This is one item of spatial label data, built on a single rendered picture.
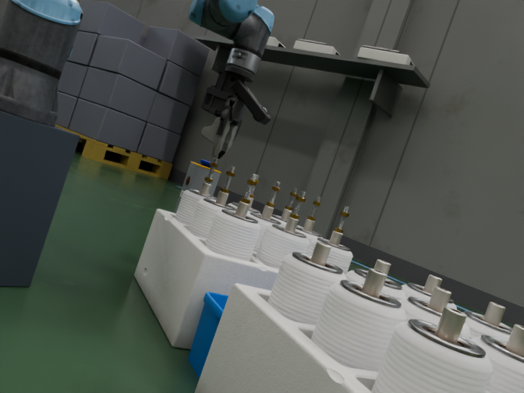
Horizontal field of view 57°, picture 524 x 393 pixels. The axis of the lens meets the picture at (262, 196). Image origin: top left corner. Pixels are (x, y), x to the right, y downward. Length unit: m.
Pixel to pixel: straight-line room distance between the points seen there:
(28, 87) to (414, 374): 0.75
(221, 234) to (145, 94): 3.55
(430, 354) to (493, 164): 3.02
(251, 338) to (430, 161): 3.01
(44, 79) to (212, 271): 0.45
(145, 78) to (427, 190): 2.48
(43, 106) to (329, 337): 0.63
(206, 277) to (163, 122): 3.76
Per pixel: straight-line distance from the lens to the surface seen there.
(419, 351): 0.49
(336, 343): 0.58
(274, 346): 0.61
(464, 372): 0.49
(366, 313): 0.56
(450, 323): 0.52
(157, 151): 4.61
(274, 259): 0.98
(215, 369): 0.74
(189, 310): 0.90
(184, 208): 1.15
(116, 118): 4.28
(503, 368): 0.58
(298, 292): 0.66
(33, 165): 0.94
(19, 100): 0.93
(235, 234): 0.92
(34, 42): 0.95
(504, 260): 3.38
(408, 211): 3.55
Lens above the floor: 0.34
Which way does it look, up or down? 2 degrees down
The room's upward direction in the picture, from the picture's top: 19 degrees clockwise
